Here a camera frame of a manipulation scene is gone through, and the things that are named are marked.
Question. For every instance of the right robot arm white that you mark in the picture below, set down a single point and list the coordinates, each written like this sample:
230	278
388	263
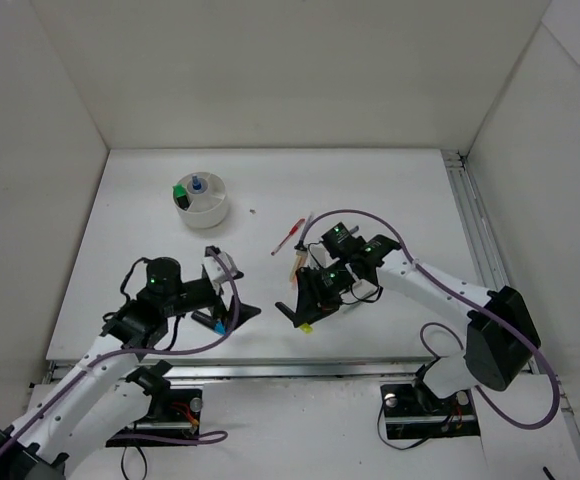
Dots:
497	326

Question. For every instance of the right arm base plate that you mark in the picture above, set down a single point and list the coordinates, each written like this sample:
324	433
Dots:
408	414

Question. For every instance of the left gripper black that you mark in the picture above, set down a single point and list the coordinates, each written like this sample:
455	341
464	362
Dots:
221	304

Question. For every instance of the white round desk organizer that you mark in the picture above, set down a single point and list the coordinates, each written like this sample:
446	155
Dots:
208	209

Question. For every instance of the red gel pen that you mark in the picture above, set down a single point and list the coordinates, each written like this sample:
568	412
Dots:
293	230

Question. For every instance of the aluminium rail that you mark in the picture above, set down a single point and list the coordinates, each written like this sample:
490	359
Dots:
486	256
198	371

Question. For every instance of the aluminium rail front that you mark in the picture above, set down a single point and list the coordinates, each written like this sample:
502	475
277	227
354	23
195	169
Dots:
198	371

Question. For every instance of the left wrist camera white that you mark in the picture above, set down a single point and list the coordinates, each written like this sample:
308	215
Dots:
219	268

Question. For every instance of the small glue bottle blue cap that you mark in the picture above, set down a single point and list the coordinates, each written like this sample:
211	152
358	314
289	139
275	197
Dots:
197	184

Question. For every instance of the aluminium rail right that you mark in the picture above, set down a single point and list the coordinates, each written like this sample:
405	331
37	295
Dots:
486	256

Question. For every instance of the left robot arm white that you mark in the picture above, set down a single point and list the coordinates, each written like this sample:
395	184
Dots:
121	378

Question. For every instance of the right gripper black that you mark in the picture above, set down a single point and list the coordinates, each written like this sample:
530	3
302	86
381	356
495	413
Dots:
307	293

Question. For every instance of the black highlighter yellow cap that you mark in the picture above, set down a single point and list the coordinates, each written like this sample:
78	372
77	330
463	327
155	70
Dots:
307	329

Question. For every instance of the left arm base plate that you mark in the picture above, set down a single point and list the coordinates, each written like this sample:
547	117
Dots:
177	416

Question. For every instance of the black highlighter blue cap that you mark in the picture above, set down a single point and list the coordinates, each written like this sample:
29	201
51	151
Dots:
208	322

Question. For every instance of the yellow highlighter stick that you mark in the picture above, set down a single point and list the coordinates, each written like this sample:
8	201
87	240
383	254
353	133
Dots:
293	263

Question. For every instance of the black highlighter green cap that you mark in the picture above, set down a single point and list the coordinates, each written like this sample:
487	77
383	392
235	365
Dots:
180	197

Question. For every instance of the orange highlighter stick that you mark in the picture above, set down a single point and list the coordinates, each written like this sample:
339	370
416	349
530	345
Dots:
299	263

